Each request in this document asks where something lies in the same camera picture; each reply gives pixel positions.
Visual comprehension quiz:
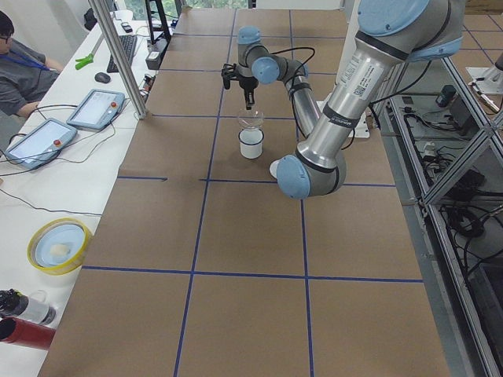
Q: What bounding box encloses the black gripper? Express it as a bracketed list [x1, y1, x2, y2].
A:
[221, 64, 258, 110]

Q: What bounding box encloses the white mug lid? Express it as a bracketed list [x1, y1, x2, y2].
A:
[269, 159, 281, 179]

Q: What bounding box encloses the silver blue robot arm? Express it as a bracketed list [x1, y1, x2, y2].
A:
[221, 0, 465, 199]

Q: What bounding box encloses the white enamel mug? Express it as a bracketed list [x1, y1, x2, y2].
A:
[238, 130, 264, 159]

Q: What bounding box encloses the black keyboard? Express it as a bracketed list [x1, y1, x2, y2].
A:
[106, 35, 137, 73]

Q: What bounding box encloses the black computer mouse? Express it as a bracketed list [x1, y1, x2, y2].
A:
[94, 72, 111, 84]

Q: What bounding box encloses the far teach pendant tablet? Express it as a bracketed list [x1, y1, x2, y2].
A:
[66, 89, 125, 130]

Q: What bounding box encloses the teach pendant tablet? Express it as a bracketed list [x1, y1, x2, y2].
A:
[5, 118, 77, 170]
[66, 89, 125, 130]

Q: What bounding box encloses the green plastic clamp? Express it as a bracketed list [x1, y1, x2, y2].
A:
[75, 53, 94, 71]

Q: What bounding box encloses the near teach pendant tablet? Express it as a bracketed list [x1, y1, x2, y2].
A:
[5, 118, 77, 170]

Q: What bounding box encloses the seated person grey shirt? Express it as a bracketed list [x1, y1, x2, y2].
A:
[1, 13, 64, 119]

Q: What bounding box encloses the yellow rimmed bowl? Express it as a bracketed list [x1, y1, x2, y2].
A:
[27, 218, 93, 276]

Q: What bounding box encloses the clear black capped bottle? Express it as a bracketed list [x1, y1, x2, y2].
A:
[1, 288, 56, 325]

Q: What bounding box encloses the red cylinder bottle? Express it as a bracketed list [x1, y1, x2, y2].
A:
[1, 317, 56, 350]

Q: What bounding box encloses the grey aluminium frame post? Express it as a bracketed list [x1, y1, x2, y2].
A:
[89, 0, 147, 119]

